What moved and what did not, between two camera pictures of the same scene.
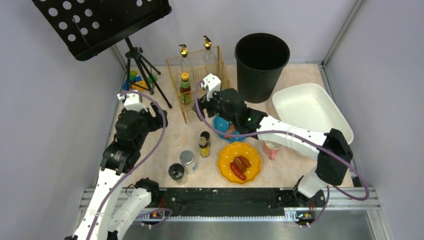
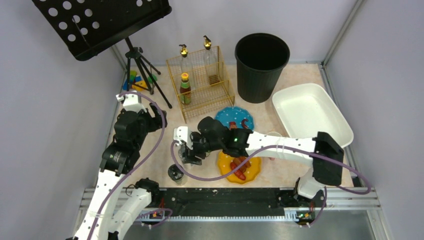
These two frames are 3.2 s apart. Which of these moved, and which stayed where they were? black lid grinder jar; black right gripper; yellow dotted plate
Moved: black right gripper
Stayed: yellow dotted plate; black lid grinder jar
